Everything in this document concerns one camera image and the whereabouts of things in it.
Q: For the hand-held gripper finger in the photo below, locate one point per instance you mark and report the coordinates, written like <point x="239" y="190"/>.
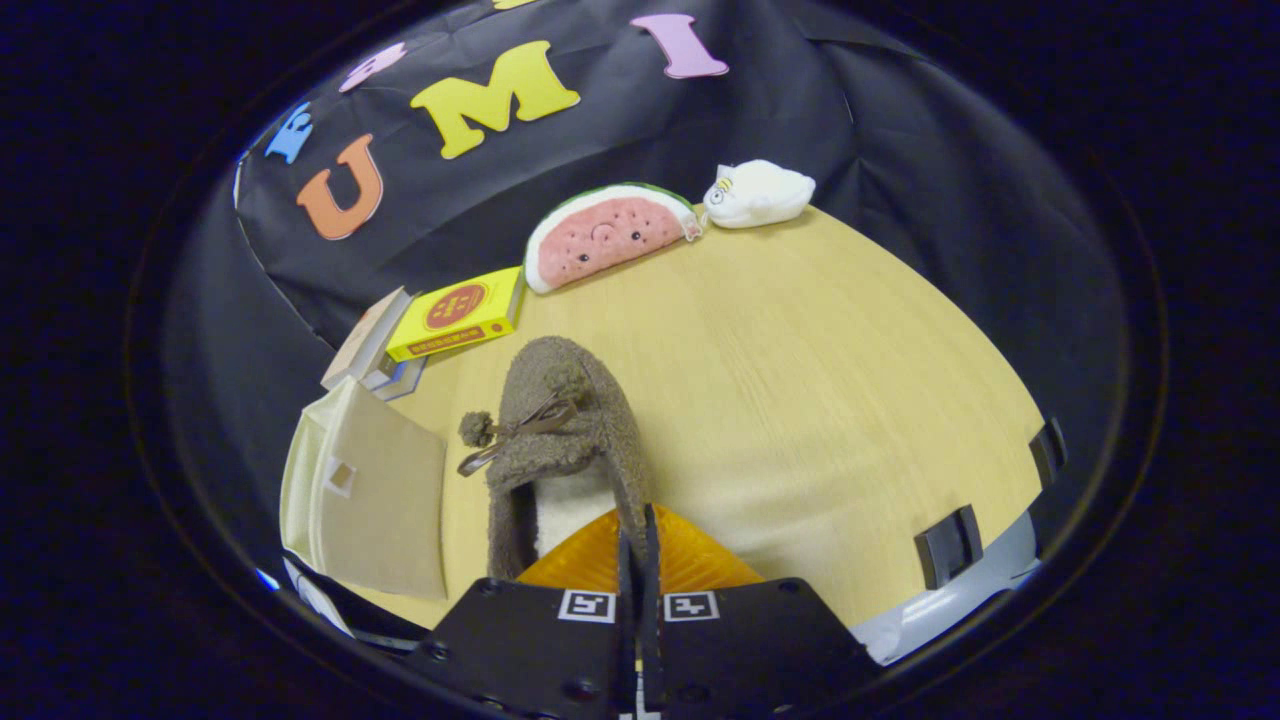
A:
<point x="650" y="650"/>
<point x="627" y="650"/>

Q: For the brown fuzzy shoe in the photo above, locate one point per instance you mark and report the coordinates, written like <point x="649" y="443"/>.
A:
<point x="600" y="440"/>

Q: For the beige fabric storage box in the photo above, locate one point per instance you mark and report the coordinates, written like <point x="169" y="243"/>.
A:
<point x="390" y="500"/>

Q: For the black table edge clamp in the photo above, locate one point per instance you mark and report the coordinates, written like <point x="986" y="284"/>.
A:
<point x="1047" y="455"/>
<point x="945" y="548"/>

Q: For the person's white clothing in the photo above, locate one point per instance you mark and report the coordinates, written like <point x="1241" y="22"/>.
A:
<point x="960" y="605"/>

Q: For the blue book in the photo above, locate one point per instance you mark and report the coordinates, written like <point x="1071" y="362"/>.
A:
<point x="405" y="382"/>

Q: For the yellow book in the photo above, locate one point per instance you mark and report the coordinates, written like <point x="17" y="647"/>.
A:
<point x="500" y="300"/>

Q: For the beige cover book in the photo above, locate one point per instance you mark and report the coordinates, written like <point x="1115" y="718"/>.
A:
<point x="365" y="335"/>

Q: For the watermelon slice plush toy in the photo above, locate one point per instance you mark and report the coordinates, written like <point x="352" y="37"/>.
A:
<point x="610" y="235"/>

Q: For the white plush toy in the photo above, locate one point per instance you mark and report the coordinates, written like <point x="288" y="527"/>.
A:
<point x="760" y="195"/>

